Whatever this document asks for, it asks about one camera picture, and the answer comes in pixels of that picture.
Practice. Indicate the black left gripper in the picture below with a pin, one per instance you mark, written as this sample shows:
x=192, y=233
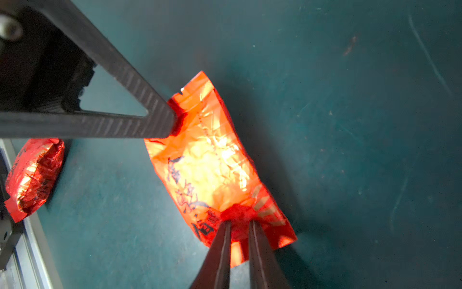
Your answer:
x=49, y=50

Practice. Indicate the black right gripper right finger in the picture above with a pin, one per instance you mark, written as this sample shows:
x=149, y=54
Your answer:
x=265, y=272

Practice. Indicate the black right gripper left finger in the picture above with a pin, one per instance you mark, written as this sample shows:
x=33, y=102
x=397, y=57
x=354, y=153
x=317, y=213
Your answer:
x=215, y=270

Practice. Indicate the red tea bag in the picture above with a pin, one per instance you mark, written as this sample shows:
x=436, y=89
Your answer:
x=33, y=176
x=210, y=176

